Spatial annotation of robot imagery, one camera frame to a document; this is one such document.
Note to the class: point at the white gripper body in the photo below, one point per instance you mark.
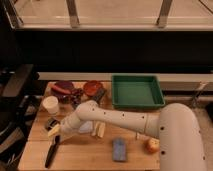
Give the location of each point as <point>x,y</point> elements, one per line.
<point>69,126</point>

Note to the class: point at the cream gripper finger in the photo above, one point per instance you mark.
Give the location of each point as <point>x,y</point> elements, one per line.
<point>54,131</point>

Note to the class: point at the black handled dish brush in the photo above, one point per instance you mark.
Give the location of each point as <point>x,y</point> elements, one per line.
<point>55,141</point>

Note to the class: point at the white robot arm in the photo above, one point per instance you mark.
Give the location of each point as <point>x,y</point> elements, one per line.
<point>176,126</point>

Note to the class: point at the green plastic tray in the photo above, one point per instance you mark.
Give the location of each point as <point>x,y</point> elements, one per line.
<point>140,92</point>

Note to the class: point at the light blue cloth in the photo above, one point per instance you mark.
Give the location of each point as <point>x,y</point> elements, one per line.
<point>87,127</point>

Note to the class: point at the white paper cup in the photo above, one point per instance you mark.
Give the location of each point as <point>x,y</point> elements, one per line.
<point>51,104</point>

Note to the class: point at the purple grapes bunch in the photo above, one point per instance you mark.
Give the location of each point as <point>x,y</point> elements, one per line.
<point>75,96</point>

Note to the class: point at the orange carrot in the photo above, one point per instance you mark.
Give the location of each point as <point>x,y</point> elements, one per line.
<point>59,89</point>

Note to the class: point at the dark maroon bowl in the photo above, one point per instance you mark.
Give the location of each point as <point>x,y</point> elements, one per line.
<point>65,85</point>

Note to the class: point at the red orange bowl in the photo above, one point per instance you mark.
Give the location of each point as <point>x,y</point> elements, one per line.
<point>91,87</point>

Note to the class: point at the dark rectangular block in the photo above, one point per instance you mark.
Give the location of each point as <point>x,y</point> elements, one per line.
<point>99,94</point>

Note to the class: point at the blue sponge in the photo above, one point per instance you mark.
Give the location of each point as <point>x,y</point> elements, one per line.
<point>119,150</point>

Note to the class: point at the black chair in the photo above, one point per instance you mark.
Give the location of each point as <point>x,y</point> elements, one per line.
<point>12,127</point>

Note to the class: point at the orange apple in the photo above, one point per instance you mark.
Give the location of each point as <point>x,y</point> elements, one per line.
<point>152,145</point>

